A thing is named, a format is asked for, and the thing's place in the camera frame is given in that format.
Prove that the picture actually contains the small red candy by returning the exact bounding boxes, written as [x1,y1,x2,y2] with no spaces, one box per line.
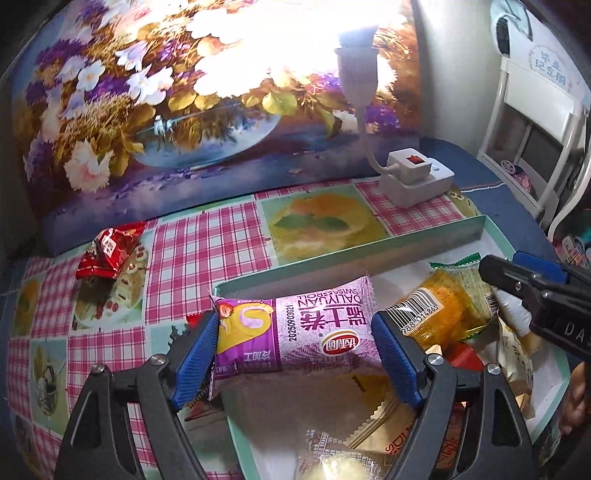
[186,312,204,330]

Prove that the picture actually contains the red snack packet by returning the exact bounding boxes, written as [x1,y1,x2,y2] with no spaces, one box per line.
[444,342,484,372]

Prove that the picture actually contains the yellow orange cake packet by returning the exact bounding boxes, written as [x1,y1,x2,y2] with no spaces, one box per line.
[386,269,492,350]

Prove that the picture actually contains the round cracker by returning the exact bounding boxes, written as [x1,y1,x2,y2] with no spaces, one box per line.
[429,252,499,323]

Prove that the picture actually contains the white cream calligraphy packet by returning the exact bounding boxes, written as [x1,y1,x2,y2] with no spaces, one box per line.
[489,285,544,421]

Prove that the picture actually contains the purple strawberry bread packet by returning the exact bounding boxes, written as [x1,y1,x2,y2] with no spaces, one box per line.
[211,276,381,389]

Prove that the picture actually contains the beige orange bread packet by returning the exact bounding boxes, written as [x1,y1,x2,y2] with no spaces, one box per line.
[345,392,417,456]

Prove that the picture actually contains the round bun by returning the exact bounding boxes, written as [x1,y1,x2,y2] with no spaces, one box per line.
[294,430,394,480]

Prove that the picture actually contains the red shiny snack bag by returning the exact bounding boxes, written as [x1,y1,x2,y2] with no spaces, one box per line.
[75,221,147,280]

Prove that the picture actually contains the person's right hand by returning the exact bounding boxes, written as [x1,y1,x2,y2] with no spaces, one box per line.
[559,362,590,435]

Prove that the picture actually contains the blue bedsheet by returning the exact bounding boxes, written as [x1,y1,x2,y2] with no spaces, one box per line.
[420,137,558,261]

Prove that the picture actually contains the teal white cardboard box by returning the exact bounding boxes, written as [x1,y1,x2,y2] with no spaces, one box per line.
[212,215,570,479]

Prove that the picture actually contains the checkered fruit tablecloth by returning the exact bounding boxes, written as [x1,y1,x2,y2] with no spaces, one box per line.
[1,179,481,479]

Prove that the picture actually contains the white power strip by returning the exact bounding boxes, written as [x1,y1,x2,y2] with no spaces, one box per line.
[379,159,455,208]

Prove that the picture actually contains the white chair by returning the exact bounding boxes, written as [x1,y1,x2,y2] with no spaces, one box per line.
[477,1,590,242]

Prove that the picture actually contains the flower vase painting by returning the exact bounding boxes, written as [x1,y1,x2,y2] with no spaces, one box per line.
[10,1,422,254]

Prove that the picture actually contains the white gooseneck plug lamp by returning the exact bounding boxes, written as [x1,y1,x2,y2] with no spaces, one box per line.
[334,26,435,186]

